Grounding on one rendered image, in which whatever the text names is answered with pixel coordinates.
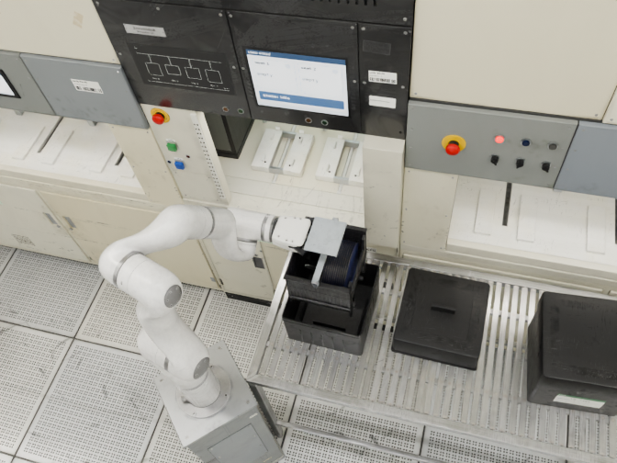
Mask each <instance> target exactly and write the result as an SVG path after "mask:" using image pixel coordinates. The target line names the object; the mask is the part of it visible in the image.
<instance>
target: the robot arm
mask: <svg viewBox="0 0 617 463"><path fill-rule="evenodd" d="M314 219H315V218H314V217H313V218H309V219H305V218H300V217H292V216H280V217H279V218H277V217H276V215H271V214H266V213H262V212H257V211H252V210H247V209H239V208H234V207H228V208H227V209H224V208H218V207H208V206H198V205H185V204H175V205H172V206H169V207H167V208H166V209H164V210H163V211H162V212H161V213H160V214H159V215H158V216H157V217H156V219H155V220H154V221H153V222H152V223H151V224H150V225H149V226H148V227H146V228H145V229H144V230H142V231H140V232H138V233H136V234H134V235H131V236H130V237H127V238H124V239H121V240H118V241H116V242H114V243H111V244H110V245H109V246H108V247H107V248H106V249H105V250H104V252H103V253H102V254H101V255H100V258H99V262H98V267H99V271H100V273H101V275H102V277H103V278H104V279H105V280H106V281H108V282H109V283H110V284H112V285H113V286H115V287H117V288H119V289H120V290H122V291H124V292H125V293H127V294H129V295H130V296H131V297H132V298H134V299H136V300H137V301H138V303H137V305H136V314H137V317H138V319H139V321H140V324H141V326H142V328H141V329H140V331H139V334H138V337H137V346H138V348H139V351H140V353H141V354H142V356H143V357H144V358H145V359H146V360H147V361H149V362H150V363H151V364H152V365H153V366H154V367H156V368H157V369H158V370H159V371H161V372H162V373H163V374H164V375H165V376H166V377H167V378H169V379H170V380H171V381H172V382H173V383H174V385H175V386H176V387H177V390H176V398H177V402H178V405H179V406H180V408H181V409H182V411H183V412H184V413H186V414H187V415H189V416H191V417H194V418H198V419H203V418H208V417H211V416H213V415H215V414H217V413H218V412H220V411H221V410H222V409H223V408H224V406H225V405H226V404H227V402H228V400H229V398H230V392H231V384H230V379H229V377H228V375H227V374H226V372H225V371H224V370H223V369H222V368H220V367H218V366H215V365H211V364H209V361H210V355H209V351H208V349H207V347H206V346H205V344H204V343H203V342H202V341H201V339H200V338H199V337H198V336H197V335H196V334H195V333H194V332H193V331H192V330H191V328H190V327H189V326H188V325H187V324H186V323H185V322H184V321H183V319H182V318H181V317H180V316H179V314H178V312H177V310H176V306H177V304H178V303H179V302H180V300H181V298H182V297H183V293H184V289H183V285H182V283H181V281H180V280H179V278H178V277H177V276H176V275H175V274H174V273H173V272H171V271H170V270H168V269H167V268H165V267H163V266H162V265H159V264H157V263H156V262H154V261H152V260H151V259H150V258H148V257H146V255H147V254H151V253H155V252H159V251H163V250H167V249H171V248H174V247H176V246H178V245H180V244H182V243H183V242H185V241H186V240H201V239H211V241H212V244H213V246H214V248H215V250H216V251H217V253H218V254H219V255H221V256H222V257H224V258H225V259H228V260H230V261H234V262H244V261H249V260H251V259H253V257H254V254H255V250H256V245H257V241H258V240H259V241H264V242H269V243H271V242H273V244H274V245H276V246H278V247H281V248H284V249H286V250H289V251H292V252H296V253H299V254H300V255H304V254H305V253H306V252H308V251H305V250H304V247H305V244H306V241H307V238H308V237H309V232H310V229H311V226H310V223H313V221H314Z"/></svg>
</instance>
